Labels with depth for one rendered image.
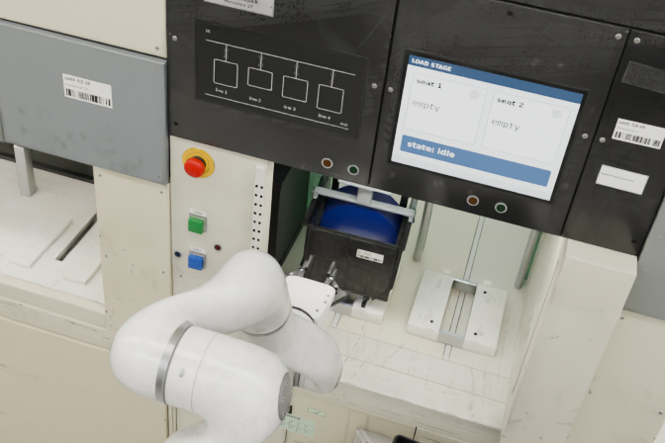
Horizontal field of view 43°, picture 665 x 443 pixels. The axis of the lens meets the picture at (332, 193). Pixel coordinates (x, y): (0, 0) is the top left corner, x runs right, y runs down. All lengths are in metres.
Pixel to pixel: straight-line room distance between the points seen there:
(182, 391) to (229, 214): 0.73
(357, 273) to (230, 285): 0.89
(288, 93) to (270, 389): 0.64
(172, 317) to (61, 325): 1.12
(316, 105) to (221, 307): 0.52
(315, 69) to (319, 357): 0.48
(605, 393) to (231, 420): 0.94
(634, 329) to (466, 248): 0.75
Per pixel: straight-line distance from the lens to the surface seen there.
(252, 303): 1.11
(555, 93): 1.40
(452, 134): 1.46
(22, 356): 2.34
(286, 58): 1.47
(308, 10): 1.42
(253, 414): 1.03
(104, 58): 1.63
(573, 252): 1.52
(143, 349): 1.05
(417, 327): 2.02
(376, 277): 1.95
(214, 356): 1.03
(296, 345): 1.36
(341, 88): 1.46
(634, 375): 1.75
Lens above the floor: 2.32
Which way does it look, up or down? 37 degrees down
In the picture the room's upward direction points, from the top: 7 degrees clockwise
